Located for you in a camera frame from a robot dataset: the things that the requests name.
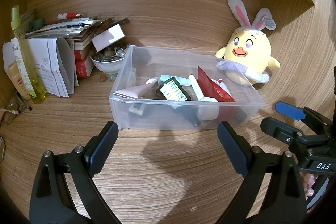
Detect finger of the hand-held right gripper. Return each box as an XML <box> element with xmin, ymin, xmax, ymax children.
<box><xmin>260</xmin><ymin>117</ymin><xmax>332</xmax><ymax>147</ymax></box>
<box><xmin>275</xmin><ymin>101</ymin><xmax>332</xmax><ymax>135</ymax></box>

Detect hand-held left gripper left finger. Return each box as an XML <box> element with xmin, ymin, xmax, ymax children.
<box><xmin>29</xmin><ymin>121</ymin><xmax>119</xmax><ymax>224</ymax></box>

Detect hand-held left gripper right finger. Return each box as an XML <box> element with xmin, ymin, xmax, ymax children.
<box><xmin>217</xmin><ymin>121</ymin><xmax>307</xmax><ymax>224</ymax></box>

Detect dark purple tube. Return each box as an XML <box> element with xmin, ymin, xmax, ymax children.
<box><xmin>230</xmin><ymin>108</ymin><xmax>248</xmax><ymax>125</ymax></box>

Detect clear plastic storage bin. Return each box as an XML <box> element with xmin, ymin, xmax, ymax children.
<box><xmin>109</xmin><ymin>45</ymin><xmax>266</xmax><ymax>131</ymax></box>

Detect pink cosmetic tube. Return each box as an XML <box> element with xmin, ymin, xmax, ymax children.
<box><xmin>112</xmin><ymin>78</ymin><xmax>161</xmax><ymax>101</ymax></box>

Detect red paper packet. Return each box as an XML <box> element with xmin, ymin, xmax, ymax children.
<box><xmin>197</xmin><ymin>67</ymin><xmax>236</xmax><ymax>103</ymax></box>

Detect white slim tube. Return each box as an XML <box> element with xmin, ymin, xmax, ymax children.
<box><xmin>188</xmin><ymin>75</ymin><xmax>218</xmax><ymax>103</ymax></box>

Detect dark green pump bottle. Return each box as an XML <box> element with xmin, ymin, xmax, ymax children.
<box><xmin>156</xmin><ymin>77</ymin><xmax>202</xmax><ymax>128</ymax></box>

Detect mint green tube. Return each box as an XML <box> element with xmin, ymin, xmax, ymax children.
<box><xmin>160</xmin><ymin>74</ymin><xmax>191</xmax><ymax>86</ymax></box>

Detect person's right hand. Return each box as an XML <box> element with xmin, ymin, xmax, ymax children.
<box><xmin>301</xmin><ymin>173</ymin><xmax>324</xmax><ymax>198</ymax></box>

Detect yellow chick plush toy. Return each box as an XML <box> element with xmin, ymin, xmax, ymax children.
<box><xmin>216</xmin><ymin>0</ymin><xmax>281</xmax><ymax>86</ymax></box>

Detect red books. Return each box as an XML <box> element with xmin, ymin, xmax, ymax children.
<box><xmin>74</xmin><ymin>49</ymin><xmax>95</xmax><ymax>78</ymax></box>

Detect ceramic bowl of trinkets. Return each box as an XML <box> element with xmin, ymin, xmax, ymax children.
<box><xmin>89</xmin><ymin>43</ymin><xmax>130</xmax><ymax>75</ymax></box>

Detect yellow-green spray bottle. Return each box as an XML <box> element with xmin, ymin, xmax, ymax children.
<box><xmin>10</xmin><ymin>5</ymin><xmax>46</xmax><ymax>104</ymax></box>

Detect folded white papers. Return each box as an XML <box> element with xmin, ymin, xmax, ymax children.
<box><xmin>3</xmin><ymin>38</ymin><xmax>79</xmax><ymax>98</ymax></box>

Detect tan sunscreen bottle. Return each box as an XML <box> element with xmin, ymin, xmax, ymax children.
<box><xmin>7</xmin><ymin>61</ymin><xmax>32</xmax><ymax>101</ymax></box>

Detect small pink white box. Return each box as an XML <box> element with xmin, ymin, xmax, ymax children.
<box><xmin>91</xmin><ymin>24</ymin><xmax>126</xmax><ymax>52</ymax></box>

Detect stack of papers and booklets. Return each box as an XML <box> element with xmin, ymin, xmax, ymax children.
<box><xmin>25</xmin><ymin>10</ymin><xmax>101</xmax><ymax>51</ymax></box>

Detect dark brown hair clip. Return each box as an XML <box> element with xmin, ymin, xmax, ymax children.
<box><xmin>96</xmin><ymin>18</ymin><xmax>130</xmax><ymax>33</ymax></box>

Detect red and white pen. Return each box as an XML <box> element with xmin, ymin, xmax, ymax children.
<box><xmin>57</xmin><ymin>13</ymin><xmax>83</xmax><ymax>20</ymax></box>

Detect small green box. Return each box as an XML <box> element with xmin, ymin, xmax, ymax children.
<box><xmin>28</xmin><ymin>18</ymin><xmax>44</xmax><ymax>30</ymax></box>

